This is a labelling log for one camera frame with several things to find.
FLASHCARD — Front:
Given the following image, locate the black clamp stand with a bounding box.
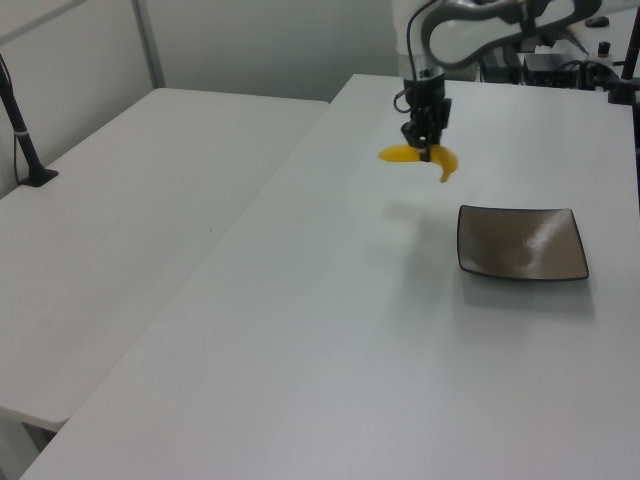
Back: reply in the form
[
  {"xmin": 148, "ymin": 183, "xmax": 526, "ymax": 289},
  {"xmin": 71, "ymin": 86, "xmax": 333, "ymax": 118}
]
[{"xmin": 606, "ymin": 28, "xmax": 640, "ymax": 105}]

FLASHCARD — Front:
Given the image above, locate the black camera pole with base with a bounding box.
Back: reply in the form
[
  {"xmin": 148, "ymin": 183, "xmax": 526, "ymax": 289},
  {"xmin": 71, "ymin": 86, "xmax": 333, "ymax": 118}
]
[{"xmin": 0, "ymin": 51, "xmax": 60, "ymax": 188}]

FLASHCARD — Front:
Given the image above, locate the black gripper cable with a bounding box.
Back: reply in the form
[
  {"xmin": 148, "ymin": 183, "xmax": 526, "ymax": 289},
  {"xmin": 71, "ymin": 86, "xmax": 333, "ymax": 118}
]
[{"xmin": 392, "ymin": 0, "xmax": 442, "ymax": 116}]

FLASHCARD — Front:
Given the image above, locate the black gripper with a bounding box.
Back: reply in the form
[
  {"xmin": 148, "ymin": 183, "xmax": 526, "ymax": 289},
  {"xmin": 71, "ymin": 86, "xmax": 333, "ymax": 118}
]
[{"xmin": 400, "ymin": 74, "xmax": 454, "ymax": 163}]

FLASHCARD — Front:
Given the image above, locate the yellow banana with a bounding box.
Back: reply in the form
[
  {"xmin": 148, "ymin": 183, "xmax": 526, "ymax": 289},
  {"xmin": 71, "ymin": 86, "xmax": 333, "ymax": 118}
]
[{"xmin": 377, "ymin": 143, "xmax": 461, "ymax": 185}]

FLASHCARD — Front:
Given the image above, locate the black electronics box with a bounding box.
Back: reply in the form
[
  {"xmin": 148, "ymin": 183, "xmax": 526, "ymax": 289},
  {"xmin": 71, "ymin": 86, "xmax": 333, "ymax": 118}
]
[{"xmin": 522, "ymin": 52, "xmax": 585, "ymax": 90}]

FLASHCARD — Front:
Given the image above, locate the dark grey equipment box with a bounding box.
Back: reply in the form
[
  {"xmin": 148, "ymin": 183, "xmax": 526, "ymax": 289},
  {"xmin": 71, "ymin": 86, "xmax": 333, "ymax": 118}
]
[{"xmin": 480, "ymin": 47, "xmax": 524, "ymax": 83}]

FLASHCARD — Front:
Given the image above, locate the brown square ceramic plate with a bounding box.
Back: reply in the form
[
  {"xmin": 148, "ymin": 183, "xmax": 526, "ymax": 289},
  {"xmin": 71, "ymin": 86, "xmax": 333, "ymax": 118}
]
[{"xmin": 456, "ymin": 204, "xmax": 591, "ymax": 283}]

